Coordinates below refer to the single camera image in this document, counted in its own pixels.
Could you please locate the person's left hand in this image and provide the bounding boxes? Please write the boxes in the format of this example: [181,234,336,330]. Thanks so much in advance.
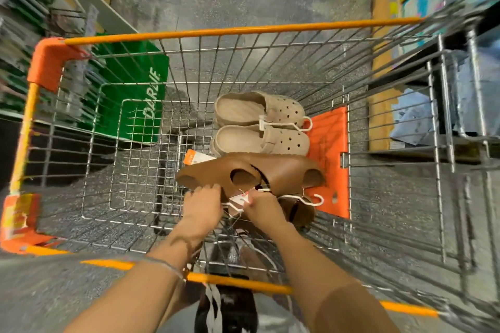
[181,183,224,244]

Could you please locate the flat white garment packets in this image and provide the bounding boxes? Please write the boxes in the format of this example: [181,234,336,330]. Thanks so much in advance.
[390,32,500,147]

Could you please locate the thin white cable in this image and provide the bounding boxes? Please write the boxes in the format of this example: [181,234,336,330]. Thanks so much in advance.
[129,255,186,281]

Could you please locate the orange metal shopping cart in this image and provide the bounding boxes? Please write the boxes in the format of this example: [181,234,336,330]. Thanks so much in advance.
[0,0,500,333]

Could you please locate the beige perforated clog pair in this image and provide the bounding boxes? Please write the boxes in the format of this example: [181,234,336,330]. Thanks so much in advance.
[210,91,314,158]

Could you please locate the person's right forearm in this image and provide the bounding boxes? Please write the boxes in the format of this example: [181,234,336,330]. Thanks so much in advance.
[273,222,401,333]

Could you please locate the white green toothbrush stand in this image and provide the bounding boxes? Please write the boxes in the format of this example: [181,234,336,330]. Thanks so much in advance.
[0,0,171,146]

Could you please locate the person's left forearm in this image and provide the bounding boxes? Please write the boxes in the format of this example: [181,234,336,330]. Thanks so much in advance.
[64,233,206,333]

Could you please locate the brown slippers pair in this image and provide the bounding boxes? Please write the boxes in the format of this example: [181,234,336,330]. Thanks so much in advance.
[176,148,327,229]

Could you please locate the hanging green toothbrush packs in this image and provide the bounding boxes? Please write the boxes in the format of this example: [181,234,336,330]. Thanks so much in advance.
[0,0,91,123]

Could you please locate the person's grey printed shirt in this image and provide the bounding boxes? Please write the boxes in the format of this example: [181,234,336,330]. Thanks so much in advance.
[156,286,310,333]

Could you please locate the person's right hand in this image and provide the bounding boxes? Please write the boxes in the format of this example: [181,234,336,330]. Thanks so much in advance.
[242,188,292,236]

